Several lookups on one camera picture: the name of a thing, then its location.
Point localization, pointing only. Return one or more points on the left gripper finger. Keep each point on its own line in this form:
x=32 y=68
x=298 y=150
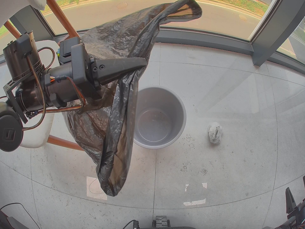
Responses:
x=93 y=102
x=114 y=68

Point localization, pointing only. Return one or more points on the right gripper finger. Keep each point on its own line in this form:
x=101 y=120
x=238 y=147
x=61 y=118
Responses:
x=290 y=201
x=304 y=182

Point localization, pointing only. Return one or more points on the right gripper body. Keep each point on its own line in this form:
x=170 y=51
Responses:
x=299 y=212

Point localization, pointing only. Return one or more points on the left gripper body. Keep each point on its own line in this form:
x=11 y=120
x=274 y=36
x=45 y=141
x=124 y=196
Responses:
x=81 y=73

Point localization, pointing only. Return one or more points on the black plastic bag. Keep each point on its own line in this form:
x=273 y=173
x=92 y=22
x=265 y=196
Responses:
x=107 y=44

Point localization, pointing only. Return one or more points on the white paper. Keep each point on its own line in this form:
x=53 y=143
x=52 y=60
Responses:
x=215 y=132

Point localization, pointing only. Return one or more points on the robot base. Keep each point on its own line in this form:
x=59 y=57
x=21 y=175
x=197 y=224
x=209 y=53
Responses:
x=164 y=223

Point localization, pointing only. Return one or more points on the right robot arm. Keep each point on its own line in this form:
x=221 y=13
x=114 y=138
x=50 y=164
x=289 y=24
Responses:
x=293 y=224

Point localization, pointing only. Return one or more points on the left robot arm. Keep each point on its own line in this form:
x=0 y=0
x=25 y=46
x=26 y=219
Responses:
x=21 y=56

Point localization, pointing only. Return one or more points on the white trash bin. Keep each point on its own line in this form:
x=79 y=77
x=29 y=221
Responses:
x=157 y=118

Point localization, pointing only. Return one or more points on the white cushioned wooden chair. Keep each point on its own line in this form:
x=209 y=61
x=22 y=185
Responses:
x=40 y=137

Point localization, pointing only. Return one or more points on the window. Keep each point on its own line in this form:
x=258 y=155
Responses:
x=214 y=15

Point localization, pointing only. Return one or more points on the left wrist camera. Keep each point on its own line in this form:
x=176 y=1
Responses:
x=69 y=49

